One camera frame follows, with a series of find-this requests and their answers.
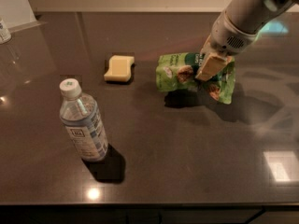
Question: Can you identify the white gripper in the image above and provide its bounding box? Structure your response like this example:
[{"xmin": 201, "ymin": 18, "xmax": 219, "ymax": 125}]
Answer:
[{"xmin": 195, "ymin": 11, "xmax": 257, "ymax": 81}]

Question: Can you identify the green rice chip bag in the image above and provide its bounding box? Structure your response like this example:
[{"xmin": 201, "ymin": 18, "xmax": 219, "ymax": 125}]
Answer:
[{"xmin": 156, "ymin": 52, "xmax": 235, "ymax": 105}]

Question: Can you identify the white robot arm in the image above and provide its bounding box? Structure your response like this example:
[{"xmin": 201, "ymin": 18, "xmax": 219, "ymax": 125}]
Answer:
[{"xmin": 196, "ymin": 0, "xmax": 299, "ymax": 81}]

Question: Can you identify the blue plastic water bottle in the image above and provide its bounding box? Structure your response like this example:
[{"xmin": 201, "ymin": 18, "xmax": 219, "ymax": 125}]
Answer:
[{"xmin": 59, "ymin": 78, "xmax": 108, "ymax": 162}]

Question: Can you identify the yellow sponge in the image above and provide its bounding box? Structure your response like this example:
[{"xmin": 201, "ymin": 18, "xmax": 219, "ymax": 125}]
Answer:
[{"xmin": 104, "ymin": 55, "xmax": 135, "ymax": 82}]

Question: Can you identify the white board at corner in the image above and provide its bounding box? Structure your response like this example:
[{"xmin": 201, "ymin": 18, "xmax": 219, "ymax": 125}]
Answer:
[{"xmin": 0, "ymin": 0, "xmax": 44, "ymax": 33}]

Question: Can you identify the white container at left edge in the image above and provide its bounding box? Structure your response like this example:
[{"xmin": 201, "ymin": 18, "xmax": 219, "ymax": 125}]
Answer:
[{"xmin": 0, "ymin": 17, "xmax": 11, "ymax": 44}]

